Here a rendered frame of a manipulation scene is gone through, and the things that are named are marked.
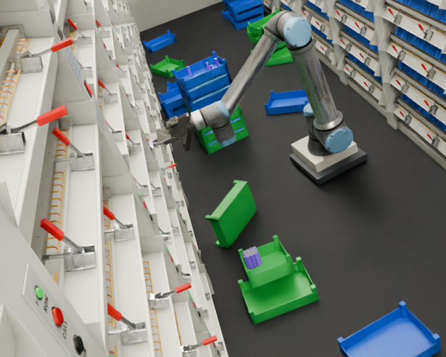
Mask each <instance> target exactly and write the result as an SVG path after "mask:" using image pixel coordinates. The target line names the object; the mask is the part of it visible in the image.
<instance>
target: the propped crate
mask: <svg viewBox="0 0 446 357"><path fill-rule="evenodd" d="M273 239H274V242H271V243H268V244H265V245H263V246H260V247H258V248H257V250H258V253H259V255H260V257H261V261H262V262H263V263H262V264H261V265H260V266H257V267H256V268H253V269H249V268H247V266H246V262H245V261H244V258H243V255H242V254H243V253H242V252H243V250H242V249H239V250H238V251H239V254H240V257H241V260H242V263H243V265H244V268H245V271H246V274H247V276H248V279H249V281H250V284H251V286H252V288H257V287H258V286H261V285H264V284H266V283H269V282H271V281H274V280H277V279H279V278H282V277H284V276H287V275H290V274H291V273H294V272H296V270H295V267H294V264H293V262H292V259H291V256H290V255H289V254H288V253H287V252H286V251H285V249H284V247H283V246H282V244H281V243H280V241H279V239H278V236H277V235H275V236H273Z"/></svg>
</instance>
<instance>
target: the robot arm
mask: <svg viewBox="0 0 446 357"><path fill-rule="evenodd" d="M263 29H264V34H263V36H262V38H261V39H260V40H259V42H258V44H257V45H256V46H255V48H254V49H253V51H252V53H251V54H250V56H249V57H248V59H247V60H246V62H245V63H244V65H243V67H242V68H241V70H240V71H239V73H238V74H237V75H236V77H235V79H234V80H233V82H232V83H231V85H230V87H229V88H228V89H227V91H226V93H225V94H224V96H223V97H222V99H221V101H218V102H214V103H213V104H210V105H208V106H205V107H204V108H201V109H199V110H196V111H194V112H192V113H190V114H191V116H190V115H189V113H185V114H183V115H180V116H178V117H176V116H174V117H172V118H173V119H172V118H170V119H168V120H166V124H167V127H168V130H164V131H163V130H161V129H157V130H156V135H157V138H156V139H155V140H153V141H152V142H155V143H154V144H153V145H167V144H170V143H172V142H175V141H176V140H179V139H180V138H182V137H183V136H184V135H185V137H184V142H183V148H184V150H185V151H190V144H191V138H192V133H193V130H196V129H198V131H199V130H202V129H204V128H207V127H208V126H210V127H211V128H212V131H213V133H214V134H215V137H216V138H217V142H218V143H219V145H220V146H223V147H224V146H228V145H230V144H232V143H233V142H234V141H235V140H236V135H235V134H234V131H233V128H232V126H231V123H230V121H229V119H230V117H231V116H232V113H233V112H234V111H235V109H236V107H237V106H238V105H239V103H240V102H241V100H242V98H243V97H244V96H245V94H246V92H247V91H248V90H249V88H250V87H251V85H252V83H253V82H254V81H255V79H256V77H257V76H258V75H259V73H260V72H261V70H262V68H263V67H264V66H265V64H266V62H267V61H268V60H269V58H270V56H271V55H272V54H273V52H274V51H275V49H276V47H277V46H278V45H279V44H280V43H283V42H285V44H286V46H287V49H288V50H289V51H290V54H291V57H292V60H293V62H294V64H295V67H296V70H297V73H298V75H299V78H300V80H301V83H302V86H303V87H304V91H305V93H306V95H307V98H308V100H309V103H308V104H307V105H306V106H305V107H304V118H305V121H306V125H307V131H308V135H309V140H308V143H307V148H308V151H309V153H310V154H313V155H314V156H318V157H324V156H328V155H331V154H334V153H339V152H342V151H344V150H346V149H347V148H348V147H349V146H350V145H351V143H352V141H353V133H352V131H351V129H350V128H348V126H347V125H346V124H345V120H344V117H343V114H342V113H341V112H340V111H339V110H336V107H335V104H334V102H333V98H332V96H331V92H330V90H329V87H328V84H327V82H326V78H325V76H324V73H323V70H322V68H321V64H320V61H319V58H318V56H317V53H316V50H315V47H314V44H313V42H312V38H311V34H312V31H311V26H310V25H309V23H308V21H307V20H306V19H304V18H302V17H301V16H299V15H298V14H297V13H295V12H294V11H290V10H286V11H281V12H279V13H277V14H276V15H274V16H273V17H272V18H271V19H270V20H269V21H268V22H267V23H266V25H265V27H264V28H263ZM192 128H193V130H192ZM171 136H172V137H171Z"/></svg>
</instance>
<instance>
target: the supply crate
mask: <svg viewBox="0 0 446 357"><path fill-rule="evenodd" d="M215 58H217V60H218V62H219V66H218V67H217V65H216V63H215ZM206 62H208V63H209V65H212V66H213V69H211V70H209V71H208V70H207V66H206ZM189 67H190V71H191V73H192V76H189V73H188V70H187V68H186V67H185V68H183V69H181V70H178V71H176V70H175V69H172V72H173V75H174V77H175V80H176V81H177V82H178V84H179V85H180V86H181V87H182V88H183V89H184V90H185V91H186V90H188V89H190V88H193V87H194V86H197V85H198V84H201V83H203V82H205V81H208V80H210V79H212V78H215V77H217V76H219V75H221V74H223V73H225V72H228V71H229V70H228V66H227V63H226V60H225V59H221V58H219V57H218V56H217V55H216V52H215V51H213V52H212V56H211V57H208V58H206V59H203V60H201V61H199V62H196V63H195V64H192V65H190V66H189Z"/></svg>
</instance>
